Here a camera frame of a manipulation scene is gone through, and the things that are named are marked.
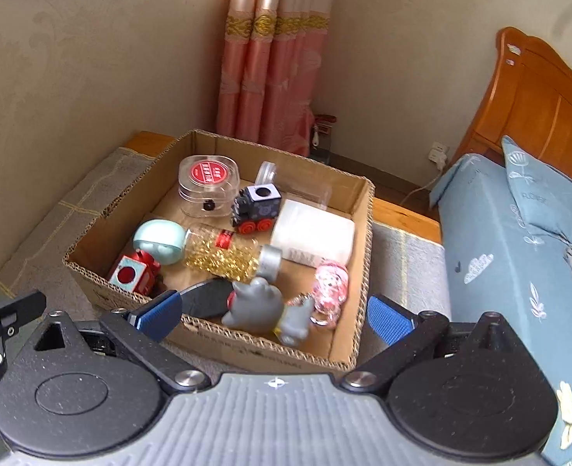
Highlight white plastic bottle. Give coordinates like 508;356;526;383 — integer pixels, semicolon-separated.
270;199;355;267

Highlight black correction tape dispenser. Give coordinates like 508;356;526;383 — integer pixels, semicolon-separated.
181;278;233;320

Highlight pink glitter panda bottle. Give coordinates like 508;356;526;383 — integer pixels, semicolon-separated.
310;260;349;329

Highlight clear plastic jar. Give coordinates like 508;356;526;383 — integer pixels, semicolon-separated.
255;161;332;210

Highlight pink curtain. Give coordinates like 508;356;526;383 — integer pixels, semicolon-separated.
216;0;333;156

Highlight brown cardboard box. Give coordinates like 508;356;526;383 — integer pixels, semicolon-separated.
65;130;374;376

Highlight white wall charger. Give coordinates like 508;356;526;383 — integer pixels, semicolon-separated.
428;142;449;170

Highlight mint green oval case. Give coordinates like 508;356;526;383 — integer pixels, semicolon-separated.
133;219;186;266

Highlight blue flower pillow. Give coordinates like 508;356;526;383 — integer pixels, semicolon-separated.
502;136;572;244

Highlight black toy train engine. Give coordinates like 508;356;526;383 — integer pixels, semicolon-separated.
231;183;282;235

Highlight clear box red lid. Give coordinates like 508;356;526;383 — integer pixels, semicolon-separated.
178;155;240;218

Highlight clear bottle golden capsules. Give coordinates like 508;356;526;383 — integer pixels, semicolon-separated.
183;223;282;283

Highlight red toy train block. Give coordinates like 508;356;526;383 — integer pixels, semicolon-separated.
109;249;160;296

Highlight clutter behind curtain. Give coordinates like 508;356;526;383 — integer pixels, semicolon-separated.
310;114;337;159

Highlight white charger cable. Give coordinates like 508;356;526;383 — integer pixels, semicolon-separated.
399;164;445;207

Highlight wooden bed headboard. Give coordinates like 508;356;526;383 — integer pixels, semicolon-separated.
454;26;572;179

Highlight grey bulldog toy figure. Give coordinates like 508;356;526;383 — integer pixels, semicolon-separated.
222;276;314;347

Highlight blue bed sheet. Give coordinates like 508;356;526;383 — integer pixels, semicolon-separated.
430;154;572;465

